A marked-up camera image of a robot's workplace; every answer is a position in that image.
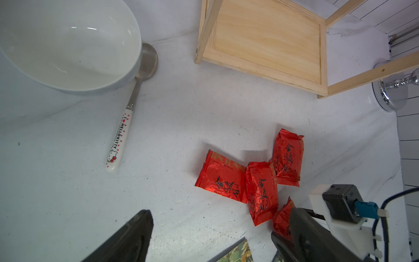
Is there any spoon with white handle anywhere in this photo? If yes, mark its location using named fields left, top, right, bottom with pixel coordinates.
left=105, top=43, right=158, bottom=172

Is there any red tea bag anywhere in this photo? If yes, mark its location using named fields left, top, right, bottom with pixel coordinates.
left=272, top=129, right=304, bottom=187
left=195, top=150, right=248, bottom=204
left=273, top=198, right=295, bottom=241
left=245, top=162, right=278, bottom=226

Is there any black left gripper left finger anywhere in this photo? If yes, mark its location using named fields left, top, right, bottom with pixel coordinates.
left=84, top=210, right=153, bottom=262

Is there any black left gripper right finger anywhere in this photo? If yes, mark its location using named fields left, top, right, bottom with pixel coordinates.
left=271, top=208, right=362, bottom=262

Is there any chrome cup holder stand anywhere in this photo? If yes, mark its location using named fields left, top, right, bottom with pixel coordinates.
left=372, top=68, right=419, bottom=112

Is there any light wooden two-tier shelf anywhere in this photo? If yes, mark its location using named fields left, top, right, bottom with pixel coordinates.
left=195, top=1, right=419, bottom=98

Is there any green tea bag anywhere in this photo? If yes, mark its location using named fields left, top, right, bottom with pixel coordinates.
left=209, top=238, right=254, bottom=262

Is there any white ceramic bowl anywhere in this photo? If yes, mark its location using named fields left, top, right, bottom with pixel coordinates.
left=1, top=1, right=142, bottom=93

